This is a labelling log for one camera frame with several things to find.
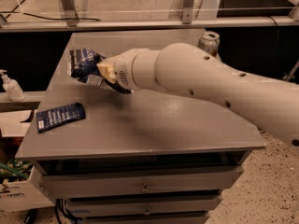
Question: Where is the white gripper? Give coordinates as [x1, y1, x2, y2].
[97, 49, 149, 90]

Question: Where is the metal bracket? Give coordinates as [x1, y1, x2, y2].
[181, 0, 194, 24]
[60, 0, 78, 27]

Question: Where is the left metal bracket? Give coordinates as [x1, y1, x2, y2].
[60, 0, 78, 27]

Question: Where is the silver soda can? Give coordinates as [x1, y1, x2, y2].
[198, 31, 220, 56]

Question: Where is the blue rxbar blueberry wrapper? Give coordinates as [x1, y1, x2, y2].
[36, 103, 86, 133]

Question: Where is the right metal bracket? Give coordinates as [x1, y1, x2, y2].
[181, 0, 194, 24]

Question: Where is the white pump sanitizer bottle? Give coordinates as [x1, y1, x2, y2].
[0, 69, 25, 102]

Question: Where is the blue chip bag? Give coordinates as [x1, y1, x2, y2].
[68, 48, 132, 94]

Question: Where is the white cardboard box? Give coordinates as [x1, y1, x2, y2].
[0, 109, 55, 213]

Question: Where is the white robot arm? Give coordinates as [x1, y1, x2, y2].
[97, 43, 299, 146]

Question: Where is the grey drawer cabinet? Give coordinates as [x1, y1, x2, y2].
[15, 28, 266, 224]

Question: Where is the black cable on floor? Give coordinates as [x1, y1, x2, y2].
[0, 0, 102, 22]

